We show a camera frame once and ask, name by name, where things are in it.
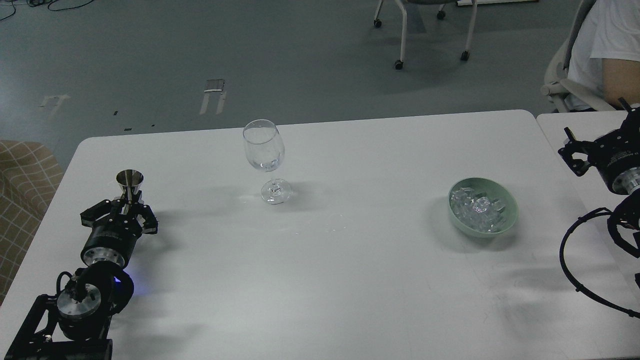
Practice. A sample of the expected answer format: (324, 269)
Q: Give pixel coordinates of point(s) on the green bowl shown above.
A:
(493, 190)

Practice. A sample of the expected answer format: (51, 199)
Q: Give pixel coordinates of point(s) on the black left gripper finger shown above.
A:
(142, 218)
(105, 208)

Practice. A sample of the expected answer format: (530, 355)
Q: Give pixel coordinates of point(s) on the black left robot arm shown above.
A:
(74, 322)

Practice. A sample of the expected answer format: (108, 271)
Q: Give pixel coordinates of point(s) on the clear wine glass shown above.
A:
(265, 151)

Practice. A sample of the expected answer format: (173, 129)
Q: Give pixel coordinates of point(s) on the beige checkered sofa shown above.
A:
(29, 178)

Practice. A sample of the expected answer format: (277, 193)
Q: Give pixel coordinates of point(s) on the person in white shirt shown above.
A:
(605, 57)

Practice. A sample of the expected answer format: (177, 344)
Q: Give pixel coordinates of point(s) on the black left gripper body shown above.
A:
(111, 240)

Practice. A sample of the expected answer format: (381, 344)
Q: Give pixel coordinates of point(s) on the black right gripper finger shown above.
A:
(630, 126)
(573, 146)

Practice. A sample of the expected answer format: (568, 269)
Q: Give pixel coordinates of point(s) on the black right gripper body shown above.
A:
(617, 160)

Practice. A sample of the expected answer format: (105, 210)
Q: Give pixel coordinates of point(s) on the clear ice cubes pile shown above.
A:
(477, 210)

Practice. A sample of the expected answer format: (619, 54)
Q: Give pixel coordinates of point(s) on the white rolling chair legs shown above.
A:
(402, 5)

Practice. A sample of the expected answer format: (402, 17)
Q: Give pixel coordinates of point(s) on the white office chair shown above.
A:
(557, 86)

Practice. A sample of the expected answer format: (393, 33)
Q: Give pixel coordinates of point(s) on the steel cocktail jigger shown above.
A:
(130, 181)

